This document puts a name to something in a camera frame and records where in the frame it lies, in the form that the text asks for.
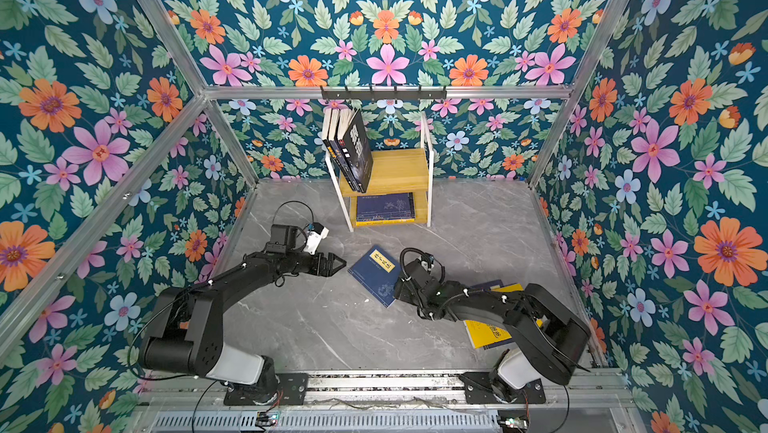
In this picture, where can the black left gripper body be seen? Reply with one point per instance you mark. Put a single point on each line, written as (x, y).
(310, 264)

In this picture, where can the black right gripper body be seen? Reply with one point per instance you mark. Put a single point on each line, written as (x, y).
(405, 295)

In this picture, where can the navy book yellow label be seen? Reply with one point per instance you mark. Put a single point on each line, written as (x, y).
(389, 207)
(378, 272)

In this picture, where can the yellow cartoon cover book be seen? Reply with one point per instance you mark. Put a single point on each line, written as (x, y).
(484, 336)

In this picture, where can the black wolf cover book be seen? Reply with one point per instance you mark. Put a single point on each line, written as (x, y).
(352, 138)

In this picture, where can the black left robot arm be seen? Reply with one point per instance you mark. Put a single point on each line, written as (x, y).
(185, 335)

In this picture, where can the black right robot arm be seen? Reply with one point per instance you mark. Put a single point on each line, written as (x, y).
(549, 339)

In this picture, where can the white wooden two-tier shelf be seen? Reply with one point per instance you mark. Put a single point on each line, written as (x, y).
(394, 171)

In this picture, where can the black book leaning on shelf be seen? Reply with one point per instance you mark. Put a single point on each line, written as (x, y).
(328, 141)

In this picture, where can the black hook rack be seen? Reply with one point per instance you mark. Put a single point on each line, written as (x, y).
(371, 93)

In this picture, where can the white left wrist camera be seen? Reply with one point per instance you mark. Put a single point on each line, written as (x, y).
(315, 234)

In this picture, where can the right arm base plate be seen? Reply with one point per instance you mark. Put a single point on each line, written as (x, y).
(480, 388)

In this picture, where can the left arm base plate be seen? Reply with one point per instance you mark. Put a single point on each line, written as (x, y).
(282, 388)

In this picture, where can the aluminium mounting rail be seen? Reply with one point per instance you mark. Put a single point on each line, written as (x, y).
(367, 390)

